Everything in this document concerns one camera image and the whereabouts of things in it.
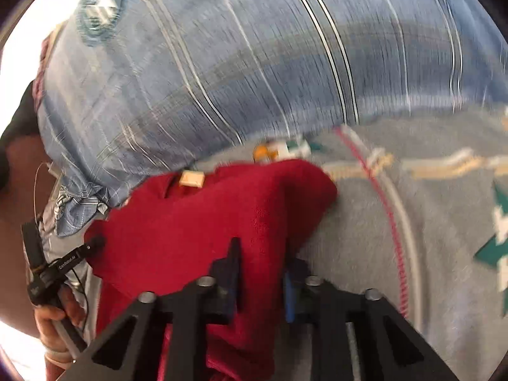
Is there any red knit garment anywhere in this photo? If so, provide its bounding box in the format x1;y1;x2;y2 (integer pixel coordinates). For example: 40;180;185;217
86;160;338;380

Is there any left hand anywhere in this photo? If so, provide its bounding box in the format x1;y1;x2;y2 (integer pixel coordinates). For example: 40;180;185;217
33;284;88;370

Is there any grey patterned bed sheet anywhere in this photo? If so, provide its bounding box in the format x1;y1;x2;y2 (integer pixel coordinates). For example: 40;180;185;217
39;107;508;381

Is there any blue plaid quilt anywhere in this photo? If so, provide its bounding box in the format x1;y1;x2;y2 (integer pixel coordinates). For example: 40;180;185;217
38;0;507;237

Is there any white charging cable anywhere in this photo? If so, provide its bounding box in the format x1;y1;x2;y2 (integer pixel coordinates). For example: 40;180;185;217
32;161;54;223

